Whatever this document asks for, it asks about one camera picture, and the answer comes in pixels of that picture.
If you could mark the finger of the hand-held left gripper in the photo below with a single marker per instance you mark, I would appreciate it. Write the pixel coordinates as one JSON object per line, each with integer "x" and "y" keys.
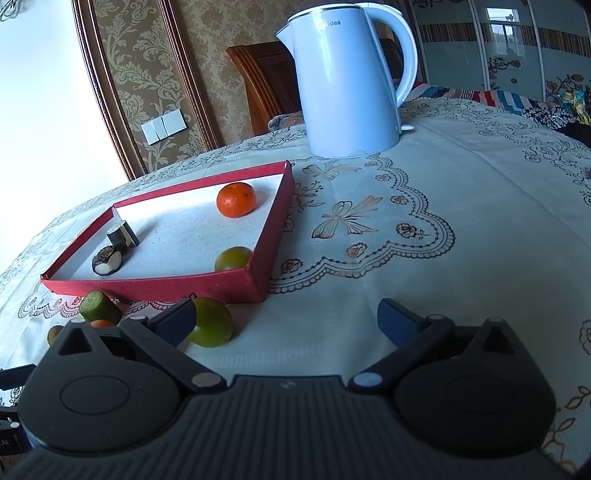
{"x": 8, "y": 414}
{"x": 16, "y": 376}

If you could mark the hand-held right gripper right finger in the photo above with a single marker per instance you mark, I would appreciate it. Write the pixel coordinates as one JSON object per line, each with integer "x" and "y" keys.
{"x": 397, "y": 323}

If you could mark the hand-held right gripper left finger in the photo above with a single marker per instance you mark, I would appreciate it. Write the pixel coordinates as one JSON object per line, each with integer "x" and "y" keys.
{"x": 178, "y": 323}

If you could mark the green tomato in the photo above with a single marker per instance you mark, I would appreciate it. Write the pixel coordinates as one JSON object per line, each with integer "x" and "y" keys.
{"x": 232, "y": 258}
{"x": 212, "y": 323}

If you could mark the brown longan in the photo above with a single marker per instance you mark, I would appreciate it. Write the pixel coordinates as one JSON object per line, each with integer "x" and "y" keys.
{"x": 55, "y": 335}

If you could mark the orange mandarin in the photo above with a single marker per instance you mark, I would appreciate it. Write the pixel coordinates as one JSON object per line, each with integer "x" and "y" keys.
{"x": 102, "y": 323}
{"x": 236, "y": 199}

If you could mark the green cucumber piece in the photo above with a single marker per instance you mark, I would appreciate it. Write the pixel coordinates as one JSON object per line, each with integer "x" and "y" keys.
{"x": 97, "y": 304}

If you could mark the red shallow box tray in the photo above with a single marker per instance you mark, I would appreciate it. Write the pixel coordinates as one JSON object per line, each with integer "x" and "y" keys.
{"x": 184, "y": 230}

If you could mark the partly peeled sugarcane piece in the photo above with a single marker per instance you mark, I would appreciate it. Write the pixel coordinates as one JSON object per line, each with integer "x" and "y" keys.
{"x": 107, "y": 262}

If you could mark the dark sugarcane piece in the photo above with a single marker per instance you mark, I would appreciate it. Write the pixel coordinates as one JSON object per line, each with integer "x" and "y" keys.
{"x": 121, "y": 237}

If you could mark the floral lace-print tablecloth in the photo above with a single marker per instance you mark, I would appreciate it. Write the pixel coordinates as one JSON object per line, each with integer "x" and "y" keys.
{"x": 415, "y": 286}

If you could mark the floral pillow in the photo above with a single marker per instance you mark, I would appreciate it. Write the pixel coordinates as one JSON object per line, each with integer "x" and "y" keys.
{"x": 286, "y": 122}

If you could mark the light blue electric kettle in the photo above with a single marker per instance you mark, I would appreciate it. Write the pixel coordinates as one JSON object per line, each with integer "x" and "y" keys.
{"x": 341, "y": 92}

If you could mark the striped colourful blanket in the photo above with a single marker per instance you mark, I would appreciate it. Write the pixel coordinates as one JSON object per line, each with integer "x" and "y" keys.
{"x": 503, "y": 99}

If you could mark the wooden chair back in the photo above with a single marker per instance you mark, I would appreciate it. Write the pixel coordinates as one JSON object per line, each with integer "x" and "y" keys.
{"x": 268, "y": 87}

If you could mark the dark patterned cloth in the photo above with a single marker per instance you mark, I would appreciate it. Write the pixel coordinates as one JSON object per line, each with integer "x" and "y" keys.
{"x": 575, "y": 134}

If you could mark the floral sliding-door wardrobe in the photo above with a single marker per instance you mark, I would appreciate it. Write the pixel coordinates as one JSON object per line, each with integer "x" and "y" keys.
{"x": 461, "y": 55}

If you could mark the white wall light switch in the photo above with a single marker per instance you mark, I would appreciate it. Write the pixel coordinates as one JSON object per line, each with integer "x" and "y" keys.
{"x": 164, "y": 127}

